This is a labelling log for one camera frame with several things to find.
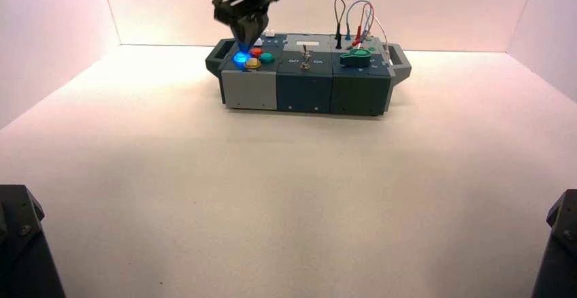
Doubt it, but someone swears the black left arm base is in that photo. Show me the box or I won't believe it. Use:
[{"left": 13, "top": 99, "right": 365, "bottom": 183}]
[{"left": 0, "top": 184, "right": 67, "bottom": 298}]

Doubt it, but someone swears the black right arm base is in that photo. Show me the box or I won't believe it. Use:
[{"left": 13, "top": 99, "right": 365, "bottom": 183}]
[{"left": 531, "top": 189, "right": 577, "bottom": 298}]

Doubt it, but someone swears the red jumper cable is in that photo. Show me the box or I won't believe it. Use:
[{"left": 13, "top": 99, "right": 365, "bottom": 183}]
[{"left": 351, "top": 3, "right": 375, "bottom": 48}]

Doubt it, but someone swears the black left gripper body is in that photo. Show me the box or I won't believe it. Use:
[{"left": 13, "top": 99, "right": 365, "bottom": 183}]
[{"left": 212, "top": 0, "right": 285, "bottom": 22}]

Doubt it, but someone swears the black jumper cable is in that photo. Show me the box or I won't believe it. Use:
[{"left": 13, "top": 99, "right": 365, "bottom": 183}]
[{"left": 333, "top": 0, "right": 346, "bottom": 50}]

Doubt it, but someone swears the blue grey modular control box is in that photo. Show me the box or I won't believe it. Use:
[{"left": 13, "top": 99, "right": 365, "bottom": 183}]
[{"left": 205, "top": 33, "right": 412, "bottom": 117}]

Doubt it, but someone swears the white jumper cable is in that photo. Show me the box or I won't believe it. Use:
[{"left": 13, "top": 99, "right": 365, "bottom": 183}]
[{"left": 365, "top": 15, "right": 392, "bottom": 65}]

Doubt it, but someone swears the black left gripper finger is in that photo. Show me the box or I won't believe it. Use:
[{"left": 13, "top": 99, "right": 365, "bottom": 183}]
[
  {"left": 229, "top": 16, "right": 249, "bottom": 56},
  {"left": 245, "top": 12, "right": 270, "bottom": 56}
]

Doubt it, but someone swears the green black rotary knob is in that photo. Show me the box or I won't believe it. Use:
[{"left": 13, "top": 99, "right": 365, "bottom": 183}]
[{"left": 339, "top": 48, "right": 374, "bottom": 68}]

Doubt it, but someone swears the blue jumper cable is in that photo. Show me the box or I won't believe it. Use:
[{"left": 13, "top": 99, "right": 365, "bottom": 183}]
[{"left": 344, "top": 0, "right": 374, "bottom": 47}]

